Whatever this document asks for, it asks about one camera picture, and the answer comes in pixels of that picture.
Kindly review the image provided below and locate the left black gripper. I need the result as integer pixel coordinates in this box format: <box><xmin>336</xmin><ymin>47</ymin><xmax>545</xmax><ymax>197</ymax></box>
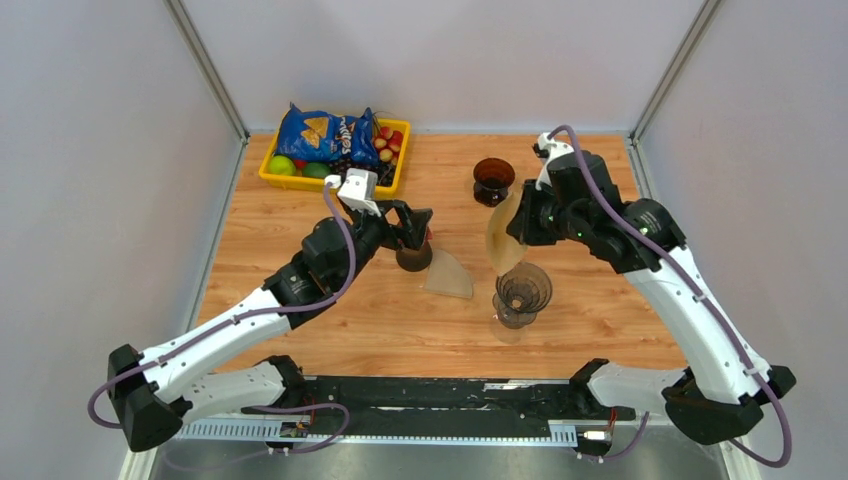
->
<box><xmin>335</xmin><ymin>199</ymin><xmax>432</xmax><ymax>291</ymax></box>

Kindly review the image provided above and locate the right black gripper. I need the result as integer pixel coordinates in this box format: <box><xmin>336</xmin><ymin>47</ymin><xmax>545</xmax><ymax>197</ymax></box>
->
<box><xmin>506</xmin><ymin>178</ymin><xmax>588</xmax><ymax>246</ymax></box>

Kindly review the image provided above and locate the paper coffee filter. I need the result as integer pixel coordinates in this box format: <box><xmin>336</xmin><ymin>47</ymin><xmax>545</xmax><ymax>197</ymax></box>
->
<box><xmin>485</xmin><ymin>193</ymin><xmax>527</xmax><ymax>276</ymax></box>

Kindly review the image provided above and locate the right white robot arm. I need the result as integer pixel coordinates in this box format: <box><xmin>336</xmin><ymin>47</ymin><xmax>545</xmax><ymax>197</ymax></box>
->
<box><xmin>505</xmin><ymin>151</ymin><xmax>796</xmax><ymax>445</ymax></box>

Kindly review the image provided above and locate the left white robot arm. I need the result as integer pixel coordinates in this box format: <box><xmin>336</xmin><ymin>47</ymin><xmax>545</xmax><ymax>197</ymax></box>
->
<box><xmin>105</xmin><ymin>200</ymin><xmax>433</xmax><ymax>452</ymax></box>

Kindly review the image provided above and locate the paper filter on table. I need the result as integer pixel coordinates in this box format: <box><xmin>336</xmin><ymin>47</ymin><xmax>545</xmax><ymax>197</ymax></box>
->
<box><xmin>423</xmin><ymin>249</ymin><xmax>474</xmax><ymax>299</ymax></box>

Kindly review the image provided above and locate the brown amber dripper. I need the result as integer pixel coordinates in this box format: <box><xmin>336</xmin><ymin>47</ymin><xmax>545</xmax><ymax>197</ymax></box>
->
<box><xmin>473</xmin><ymin>157</ymin><xmax>515</xmax><ymax>207</ymax></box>

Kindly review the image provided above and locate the clear glass dripper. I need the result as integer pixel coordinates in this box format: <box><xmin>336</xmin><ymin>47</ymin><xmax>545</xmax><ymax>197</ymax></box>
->
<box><xmin>492</xmin><ymin>262</ymin><xmax>553</xmax><ymax>329</ymax></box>

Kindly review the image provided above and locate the red rimmed glass server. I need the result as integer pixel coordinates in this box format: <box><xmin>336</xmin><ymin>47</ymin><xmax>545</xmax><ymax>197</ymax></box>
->
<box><xmin>395</xmin><ymin>241</ymin><xmax>433</xmax><ymax>272</ymax></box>

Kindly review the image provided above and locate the dark grape bunch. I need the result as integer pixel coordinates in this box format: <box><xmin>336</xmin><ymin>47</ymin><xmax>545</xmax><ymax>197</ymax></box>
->
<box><xmin>329</xmin><ymin>159</ymin><xmax>396</xmax><ymax>187</ymax></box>

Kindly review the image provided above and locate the red apples pile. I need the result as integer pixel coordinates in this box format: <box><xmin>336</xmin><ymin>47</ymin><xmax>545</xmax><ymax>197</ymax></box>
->
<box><xmin>372</xmin><ymin>126</ymin><xmax>404</xmax><ymax>165</ymax></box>

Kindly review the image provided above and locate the green avocado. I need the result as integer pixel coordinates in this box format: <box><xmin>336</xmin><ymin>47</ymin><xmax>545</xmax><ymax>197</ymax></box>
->
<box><xmin>301</xmin><ymin>162</ymin><xmax>332</xmax><ymax>180</ymax></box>

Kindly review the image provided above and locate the yellow plastic bin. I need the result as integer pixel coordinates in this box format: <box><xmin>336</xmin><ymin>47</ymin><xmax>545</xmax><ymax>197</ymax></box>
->
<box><xmin>258</xmin><ymin>117</ymin><xmax>412</xmax><ymax>201</ymax></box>

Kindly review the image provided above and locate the blue chips bag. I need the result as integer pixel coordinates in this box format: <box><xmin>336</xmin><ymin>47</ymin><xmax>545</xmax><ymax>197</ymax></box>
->
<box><xmin>274</xmin><ymin>103</ymin><xmax>379</xmax><ymax>165</ymax></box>

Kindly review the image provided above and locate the green lime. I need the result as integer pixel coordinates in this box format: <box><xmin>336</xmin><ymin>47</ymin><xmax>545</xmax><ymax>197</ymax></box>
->
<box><xmin>267</xmin><ymin>155</ymin><xmax>297</xmax><ymax>176</ymax></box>

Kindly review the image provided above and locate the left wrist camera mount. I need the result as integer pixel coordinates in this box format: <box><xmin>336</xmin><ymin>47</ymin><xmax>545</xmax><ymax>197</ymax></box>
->
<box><xmin>323</xmin><ymin>168</ymin><xmax>383</xmax><ymax>217</ymax></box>

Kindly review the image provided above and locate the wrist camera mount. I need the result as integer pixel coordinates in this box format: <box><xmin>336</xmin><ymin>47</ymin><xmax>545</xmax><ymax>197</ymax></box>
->
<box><xmin>323</xmin><ymin>168</ymin><xmax>383</xmax><ymax>217</ymax></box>
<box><xmin>533</xmin><ymin>131</ymin><xmax>575</xmax><ymax>191</ymax></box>

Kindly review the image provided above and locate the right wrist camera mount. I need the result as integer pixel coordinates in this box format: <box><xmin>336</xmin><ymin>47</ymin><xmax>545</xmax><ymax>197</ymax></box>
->
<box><xmin>533</xmin><ymin>131</ymin><xmax>575</xmax><ymax>191</ymax></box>

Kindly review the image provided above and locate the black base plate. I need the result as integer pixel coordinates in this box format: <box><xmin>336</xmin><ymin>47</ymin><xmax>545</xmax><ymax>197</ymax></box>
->
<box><xmin>241</xmin><ymin>374</ymin><xmax>636</xmax><ymax>447</ymax></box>

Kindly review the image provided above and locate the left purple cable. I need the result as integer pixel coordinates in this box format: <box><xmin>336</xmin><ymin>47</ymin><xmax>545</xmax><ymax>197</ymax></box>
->
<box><xmin>87</xmin><ymin>173</ymin><xmax>359</xmax><ymax>456</ymax></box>

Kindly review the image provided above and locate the purple cable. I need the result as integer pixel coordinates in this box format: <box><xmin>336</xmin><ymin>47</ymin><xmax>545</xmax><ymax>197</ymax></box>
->
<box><xmin>546</xmin><ymin>124</ymin><xmax>794</xmax><ymax>470</ymax></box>
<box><xmin>87</xmin><ymin>173</ymin><xmax>359</xmax><ymax>456</ymax></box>

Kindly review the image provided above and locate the aluminium frame rail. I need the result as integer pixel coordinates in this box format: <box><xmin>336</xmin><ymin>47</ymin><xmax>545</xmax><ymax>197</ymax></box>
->
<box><xmin>117</xmin><ymin>372</ymin><xmax>760</xmax><ymax>480</ymax></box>

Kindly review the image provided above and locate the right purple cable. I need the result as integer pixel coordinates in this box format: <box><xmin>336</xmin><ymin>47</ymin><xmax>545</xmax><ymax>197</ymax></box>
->
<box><xmin>546</xmin><ymin>124</ymin><xmax>794</xmax><ymax>470</ymax></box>

